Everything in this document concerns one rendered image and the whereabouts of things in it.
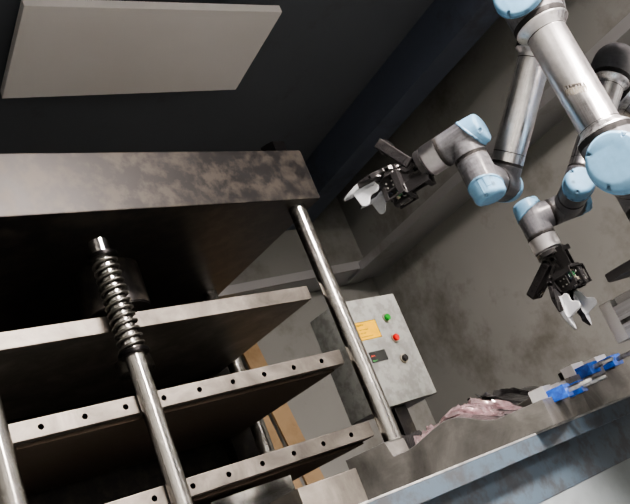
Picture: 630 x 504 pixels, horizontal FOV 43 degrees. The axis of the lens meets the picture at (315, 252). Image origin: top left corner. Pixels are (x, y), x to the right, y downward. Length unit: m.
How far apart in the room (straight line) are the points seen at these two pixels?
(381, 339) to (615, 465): 1.15
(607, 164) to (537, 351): 3.53
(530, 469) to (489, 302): 3.58
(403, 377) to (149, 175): 1.13
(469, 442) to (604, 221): 2.99
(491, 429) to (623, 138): 0.65
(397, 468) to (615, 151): 0.83
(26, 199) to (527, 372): 3.63
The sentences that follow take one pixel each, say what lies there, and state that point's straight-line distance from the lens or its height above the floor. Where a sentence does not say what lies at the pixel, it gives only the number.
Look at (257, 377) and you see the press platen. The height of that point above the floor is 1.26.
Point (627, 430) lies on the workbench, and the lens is 2.08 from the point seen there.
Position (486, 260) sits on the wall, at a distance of 5.25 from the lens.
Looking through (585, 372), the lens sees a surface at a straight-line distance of 2.04.
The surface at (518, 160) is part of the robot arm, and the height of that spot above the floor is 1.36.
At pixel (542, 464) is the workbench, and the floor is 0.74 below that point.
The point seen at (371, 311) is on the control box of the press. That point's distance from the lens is 2.91.
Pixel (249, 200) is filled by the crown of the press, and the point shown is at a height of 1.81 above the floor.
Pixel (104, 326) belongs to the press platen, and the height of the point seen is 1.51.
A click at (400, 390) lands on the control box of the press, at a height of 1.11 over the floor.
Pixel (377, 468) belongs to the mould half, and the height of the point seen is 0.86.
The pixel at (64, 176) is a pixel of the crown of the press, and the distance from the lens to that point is 2.37.
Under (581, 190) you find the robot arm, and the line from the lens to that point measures 2.07.
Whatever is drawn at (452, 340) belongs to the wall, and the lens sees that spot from 5.62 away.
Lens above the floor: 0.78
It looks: 18 degrees up
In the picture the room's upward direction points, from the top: 23 degrees counter-clockwise
